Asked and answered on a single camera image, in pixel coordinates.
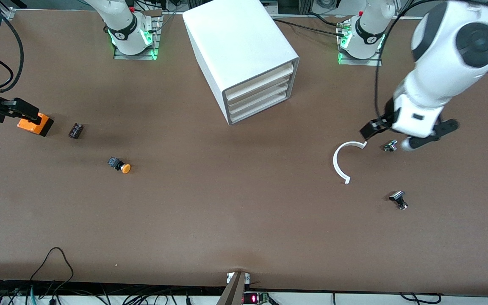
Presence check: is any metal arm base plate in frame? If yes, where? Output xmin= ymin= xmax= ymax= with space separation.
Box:
xmin=338 ymin=21 xmax=383 ymax=67
xmin=114 ymin=15 xmax=162 ymax=60

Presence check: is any orange push button switch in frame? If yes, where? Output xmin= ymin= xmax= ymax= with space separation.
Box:
xmin=108 ymin=156 xmax=132 ymax=175

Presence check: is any black silver switch part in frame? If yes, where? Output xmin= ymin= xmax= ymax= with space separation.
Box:
xmin=388 ymin=190 xmax=409 ymax=211

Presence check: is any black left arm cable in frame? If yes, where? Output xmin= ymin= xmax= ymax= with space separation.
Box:
xmin=374 ymin=0 xmax=439 ymax=124

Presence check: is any thin black looped cable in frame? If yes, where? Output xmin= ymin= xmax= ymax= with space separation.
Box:
xmin=30 ymin=247 xmax=74 ymax=294

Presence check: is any orange box with hole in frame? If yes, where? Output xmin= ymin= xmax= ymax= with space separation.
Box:
xmin=17 ymin=112 xmax=54 ymax=137

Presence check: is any black table cable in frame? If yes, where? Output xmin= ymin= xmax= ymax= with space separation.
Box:
xmin=272 ymin=13 xmax=351 ymax=37

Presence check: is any white curved plastic arc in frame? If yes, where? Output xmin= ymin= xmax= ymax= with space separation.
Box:
xmin=333 ymin=141 xmax=368 ymax=185

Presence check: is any red digit display module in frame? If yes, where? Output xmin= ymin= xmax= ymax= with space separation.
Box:
xmin=243 ymin=291 xmax=271 ymax=305

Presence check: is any black cable bundle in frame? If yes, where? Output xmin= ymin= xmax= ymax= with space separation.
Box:
xmin=0 ymin=279 xmax=211 ymax=305

